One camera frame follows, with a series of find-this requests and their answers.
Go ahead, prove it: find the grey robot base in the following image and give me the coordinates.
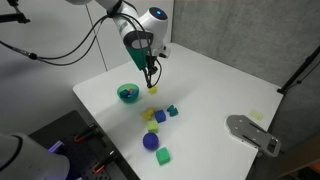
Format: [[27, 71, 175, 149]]
[[0, 133, 70, 180]]

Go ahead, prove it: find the grey metal mounting plate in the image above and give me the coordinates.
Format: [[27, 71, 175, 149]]
[[226, 115, 281, 157]]

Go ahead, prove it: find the yellow sticky note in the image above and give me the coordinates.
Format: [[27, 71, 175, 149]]
[[249, 110, 263, 121]]

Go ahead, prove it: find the light blue toy in bowl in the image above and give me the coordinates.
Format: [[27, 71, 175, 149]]
[[128, 91, 138, 99]]

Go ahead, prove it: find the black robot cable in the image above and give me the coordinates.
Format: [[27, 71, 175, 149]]
[[0, 13, 163, 89]]

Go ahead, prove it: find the black perforated board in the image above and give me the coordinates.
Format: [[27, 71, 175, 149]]
[[30, 110, 140, 180]]

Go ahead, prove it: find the black orange clamp upper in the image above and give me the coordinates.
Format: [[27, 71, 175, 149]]
[[73, 123, 97, 143]]

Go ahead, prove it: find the black orange clamp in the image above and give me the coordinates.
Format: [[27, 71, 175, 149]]
[[73, 123, 97, 143], [92, 151, 117, 174]]

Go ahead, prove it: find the lime green cube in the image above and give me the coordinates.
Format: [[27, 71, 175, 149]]
[[147, 120, 158, 133]]

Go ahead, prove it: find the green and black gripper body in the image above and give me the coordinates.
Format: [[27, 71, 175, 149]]
[[123, 31, 154, 70]]

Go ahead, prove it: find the yellow spiky toy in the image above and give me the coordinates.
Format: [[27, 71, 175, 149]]
[[148, 86, 158, 95]]

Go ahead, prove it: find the black orange clamp lower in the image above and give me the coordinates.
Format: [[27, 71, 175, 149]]
[[92, 151, 117, 174]]

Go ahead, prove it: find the green bowl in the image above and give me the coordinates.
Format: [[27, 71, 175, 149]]
[[117, 83, 139, 103]]

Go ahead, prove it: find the black tripod stand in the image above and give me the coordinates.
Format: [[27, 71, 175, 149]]
[[277, 45, 320, 94]]

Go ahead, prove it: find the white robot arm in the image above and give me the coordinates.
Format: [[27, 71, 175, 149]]
[[66, 0, 170, 88]]

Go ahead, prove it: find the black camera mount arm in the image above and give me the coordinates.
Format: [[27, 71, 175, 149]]
[[0, 0, 30, 24]]

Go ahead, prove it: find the dark blue cube in bowl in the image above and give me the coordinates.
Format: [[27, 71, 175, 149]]
[[120, 90, 131, 98]]

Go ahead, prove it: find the teal toy figure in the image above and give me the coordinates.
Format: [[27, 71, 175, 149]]
[[167, 105, 178, 117]]

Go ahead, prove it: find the yellow toy figure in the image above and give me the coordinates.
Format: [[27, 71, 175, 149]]
[[141, 108, 155, 120]]

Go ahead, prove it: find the purple scalloped disc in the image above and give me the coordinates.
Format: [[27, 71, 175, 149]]
[[143, 133, 159, 151]]

